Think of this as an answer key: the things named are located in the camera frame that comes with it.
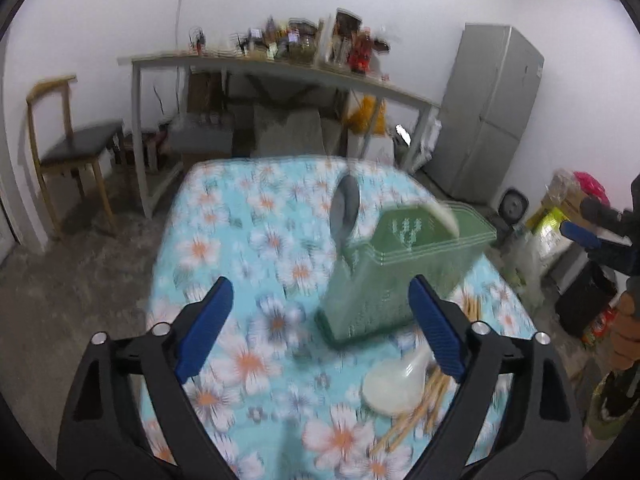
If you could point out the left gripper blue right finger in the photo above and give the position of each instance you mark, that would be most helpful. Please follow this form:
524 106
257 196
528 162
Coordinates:
443 324

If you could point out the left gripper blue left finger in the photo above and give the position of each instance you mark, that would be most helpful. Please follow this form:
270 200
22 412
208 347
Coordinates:
198 326

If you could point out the wooden chopstick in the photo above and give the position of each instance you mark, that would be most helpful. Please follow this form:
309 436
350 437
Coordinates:
425 416
472 305
401 428

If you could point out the green plastic utensil holder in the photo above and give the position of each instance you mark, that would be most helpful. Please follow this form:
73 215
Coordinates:
367 293

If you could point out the metal spoon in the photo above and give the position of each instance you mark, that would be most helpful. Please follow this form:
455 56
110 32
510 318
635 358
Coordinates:
344 210

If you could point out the person's right hand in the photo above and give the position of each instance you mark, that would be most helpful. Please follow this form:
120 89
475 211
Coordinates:
625 335

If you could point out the yellow green rice bag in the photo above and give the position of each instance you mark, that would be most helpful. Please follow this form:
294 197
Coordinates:
548 242

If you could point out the cardboard box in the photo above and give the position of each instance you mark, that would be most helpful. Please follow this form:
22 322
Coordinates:
567 189

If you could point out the clear plastic vegetable bag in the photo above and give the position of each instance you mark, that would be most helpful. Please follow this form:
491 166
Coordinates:
522 268

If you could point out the floral blue tablecloth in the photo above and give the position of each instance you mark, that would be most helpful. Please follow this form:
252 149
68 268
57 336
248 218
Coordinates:
275 399

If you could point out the black rice cooker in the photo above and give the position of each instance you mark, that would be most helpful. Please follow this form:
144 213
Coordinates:
511 209

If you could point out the grey refrigerator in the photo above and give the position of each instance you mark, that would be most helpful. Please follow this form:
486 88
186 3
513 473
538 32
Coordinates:
485 111

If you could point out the wooden chair black seat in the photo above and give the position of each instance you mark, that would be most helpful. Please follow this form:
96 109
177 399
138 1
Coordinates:
79 148

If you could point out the yellow plastic bag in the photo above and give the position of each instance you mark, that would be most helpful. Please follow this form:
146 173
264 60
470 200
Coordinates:
358 121

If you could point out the grey metal desk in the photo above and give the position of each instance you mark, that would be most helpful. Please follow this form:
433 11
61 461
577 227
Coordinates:
316 75

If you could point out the glass jar of food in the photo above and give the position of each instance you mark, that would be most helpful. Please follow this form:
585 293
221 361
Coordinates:
305 48

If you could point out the red oil bottle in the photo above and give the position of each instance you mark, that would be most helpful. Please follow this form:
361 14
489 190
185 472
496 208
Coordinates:
360 53

